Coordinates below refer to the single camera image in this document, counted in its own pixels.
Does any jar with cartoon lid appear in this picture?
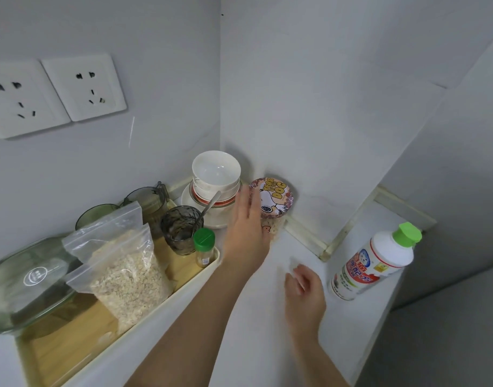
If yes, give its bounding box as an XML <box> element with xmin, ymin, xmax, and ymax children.
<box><xmin>248</xmin><ymin>177</ymin><xmax>295</xmax><ymax>243</ymax></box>

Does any white ceramic plate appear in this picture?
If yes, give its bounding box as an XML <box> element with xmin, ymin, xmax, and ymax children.
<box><xmin>180</xmin><ymin>184</ymin><xmax>243</xmax><ymax>230</ymax></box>

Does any white ceramic bowl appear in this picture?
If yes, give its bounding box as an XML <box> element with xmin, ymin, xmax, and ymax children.
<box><xmin>191</xmin><ymin>150</ymin><xmax>242</xmax><ymax>195</ymax></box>

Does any green glass mug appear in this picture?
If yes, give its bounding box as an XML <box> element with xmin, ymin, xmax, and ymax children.
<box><xmin>121</xmin><ymin>181</ymin><xmax>170</xmax><ymax>240</ymax></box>

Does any person's right forearm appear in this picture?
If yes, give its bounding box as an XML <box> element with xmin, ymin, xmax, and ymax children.
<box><xmin>291</xmin><ymin>334</ymin><xmax>350</xmax><ymax>387</ymax></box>

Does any person's right hand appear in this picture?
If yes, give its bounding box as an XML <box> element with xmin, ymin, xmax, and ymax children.
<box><xmin>284</xmin><ymin>264</ymin><xmax>328</xmax><ymax>340</ymax></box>

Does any person's left hand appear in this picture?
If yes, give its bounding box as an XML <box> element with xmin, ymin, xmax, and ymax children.
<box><xmin>222</xmin><ymin>184</ymin><xmax>274</xmax><ymax>274</ymax></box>

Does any white tray with wooden base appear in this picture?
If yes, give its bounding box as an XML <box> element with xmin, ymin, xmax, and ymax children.
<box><xmin>14</xmin><ymin>199</ymin><xmax>221</xmax><ymax>387</ymax></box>

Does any white cleaner bottle green cap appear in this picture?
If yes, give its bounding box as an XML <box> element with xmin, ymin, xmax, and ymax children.
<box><xmin>328</xmin><ymin>222</ymin><xmax>423</xmax><ymax>302</ymax></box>

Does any green lid spice bottle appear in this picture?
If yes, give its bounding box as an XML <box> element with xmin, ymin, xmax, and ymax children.
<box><xmin>192</xmin><ymin>228</ymin><xmax>216</xmax><ymax>269</ymax></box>

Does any person's left forearm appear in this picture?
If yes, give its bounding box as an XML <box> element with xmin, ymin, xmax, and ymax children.
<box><xmin>125</xmin><ymin>265</ymin><xmax>268</xmax><ymax>387</ymax></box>

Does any clear zip bag of oats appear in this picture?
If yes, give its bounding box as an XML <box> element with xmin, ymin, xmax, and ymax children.
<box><xmin>65</xmin><ymin>223</ymin><xmax>175</xmax><ymax>336</ymax></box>
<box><xmin>62</xmin><ymin>201</ymin><xmax>145</xmax><ymax>263</ymax></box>

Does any clear glass dish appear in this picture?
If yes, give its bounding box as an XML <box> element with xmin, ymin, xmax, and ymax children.
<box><xmin>0</xmin><ymin>235</ymin><xmax>86</xmax><ymax>337</ymax></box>

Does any green glass cup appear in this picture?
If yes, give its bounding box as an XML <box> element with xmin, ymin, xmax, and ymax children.
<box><xmin>75</xmin><ymin>203</ymin><xmax>123</xmax><ymax>231</ymax></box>

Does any dark textured glass cup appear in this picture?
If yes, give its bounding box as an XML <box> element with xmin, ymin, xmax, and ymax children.
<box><xmin>160</xmin><ymin>205</ymin><xmax>205</xmax><ymax>256</ymax></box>

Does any white wall socket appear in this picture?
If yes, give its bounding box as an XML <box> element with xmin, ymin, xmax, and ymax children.
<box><xmin>41</xmin><ymin>53</ymin><xmax>127</xmax><ymax>122</ymax></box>
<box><xmin>0</xmin><ymin>59</ymin><xmax>72</xmax><ymax>140</ymax></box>

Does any red striped white bowl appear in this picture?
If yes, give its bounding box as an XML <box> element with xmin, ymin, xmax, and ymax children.
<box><xmin>189</xmin><ymin>182</ymin><xmax>241</xmax><ymax>209</ymax></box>

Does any metal spoon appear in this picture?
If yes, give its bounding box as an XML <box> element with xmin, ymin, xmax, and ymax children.
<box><xmin>189</xmin><ymin>191</ymin><xmax>222</xmax><ymax>239</ymax></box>

